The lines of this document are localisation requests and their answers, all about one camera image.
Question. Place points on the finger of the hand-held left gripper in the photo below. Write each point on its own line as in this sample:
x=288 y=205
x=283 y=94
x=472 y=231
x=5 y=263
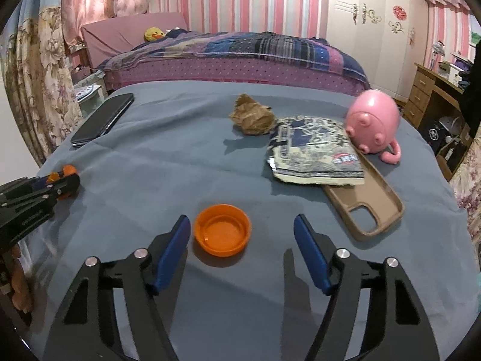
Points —
x=67 y=187
x=34 y=185

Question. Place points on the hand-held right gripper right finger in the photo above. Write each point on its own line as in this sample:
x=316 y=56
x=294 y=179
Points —
x=310 y=248

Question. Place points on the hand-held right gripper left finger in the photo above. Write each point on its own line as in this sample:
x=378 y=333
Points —
x=173 y=252

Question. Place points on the person's left hand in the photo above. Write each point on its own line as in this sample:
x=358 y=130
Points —
x=20 y=282

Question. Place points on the black rectangular case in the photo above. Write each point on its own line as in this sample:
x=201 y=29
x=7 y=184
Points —
x=103 y=120

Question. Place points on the grey table cloth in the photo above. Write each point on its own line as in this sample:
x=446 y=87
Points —
x=188 y=165

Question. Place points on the tan phone case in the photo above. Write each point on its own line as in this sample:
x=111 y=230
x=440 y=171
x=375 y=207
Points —
x=377 y=191

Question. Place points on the patterned snack bag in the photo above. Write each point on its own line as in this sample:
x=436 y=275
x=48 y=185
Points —
x=315 y=154

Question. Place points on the floral curtain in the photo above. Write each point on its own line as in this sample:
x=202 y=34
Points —
x=468 y=191
x=37 y=82

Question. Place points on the crumpled brown paper ball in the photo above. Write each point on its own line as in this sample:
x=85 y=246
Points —
x=253 y=118

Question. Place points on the pink pig toy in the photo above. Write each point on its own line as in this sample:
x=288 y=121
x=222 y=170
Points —
x=372 y=120

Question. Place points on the pink bed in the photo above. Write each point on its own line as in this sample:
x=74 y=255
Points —
x=112 y=32

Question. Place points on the black bag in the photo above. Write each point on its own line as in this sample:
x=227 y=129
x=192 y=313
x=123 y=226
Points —
x=434 y=135

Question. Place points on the yellow duck plush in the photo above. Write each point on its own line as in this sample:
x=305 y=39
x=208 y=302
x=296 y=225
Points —
x=154 y=34

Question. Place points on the wooden desk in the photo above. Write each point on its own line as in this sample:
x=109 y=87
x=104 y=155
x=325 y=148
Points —
x=419 y=94

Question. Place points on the pink curtain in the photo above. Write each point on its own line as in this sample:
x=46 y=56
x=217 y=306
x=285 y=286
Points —
x=101 y=0

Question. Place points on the patchwork quilt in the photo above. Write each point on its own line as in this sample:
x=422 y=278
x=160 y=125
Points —
x=263 y=50

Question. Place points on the cream wardrobe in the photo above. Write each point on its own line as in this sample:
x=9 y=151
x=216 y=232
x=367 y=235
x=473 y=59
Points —
x=375 y=52

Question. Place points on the black hanging coat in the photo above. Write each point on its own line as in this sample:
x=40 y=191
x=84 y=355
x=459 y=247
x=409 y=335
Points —
x=471 y=97

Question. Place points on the white box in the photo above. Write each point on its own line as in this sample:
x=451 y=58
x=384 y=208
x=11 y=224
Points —
x=451 y=70

